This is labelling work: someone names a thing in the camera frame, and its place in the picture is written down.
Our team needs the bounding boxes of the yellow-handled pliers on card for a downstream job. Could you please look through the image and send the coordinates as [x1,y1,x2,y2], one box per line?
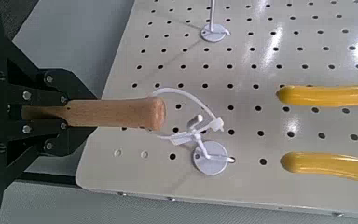
[275,84,358,185]

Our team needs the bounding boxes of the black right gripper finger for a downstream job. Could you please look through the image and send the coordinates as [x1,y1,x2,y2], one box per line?
[0,0,98,108]
[0,119,98,224]

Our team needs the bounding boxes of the white perforated pegboard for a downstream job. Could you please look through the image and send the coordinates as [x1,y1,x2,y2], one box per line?
[75,0,358,221]

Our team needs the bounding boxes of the green trowel with wooden handle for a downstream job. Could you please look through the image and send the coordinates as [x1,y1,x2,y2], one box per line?
[21,96,168,132]

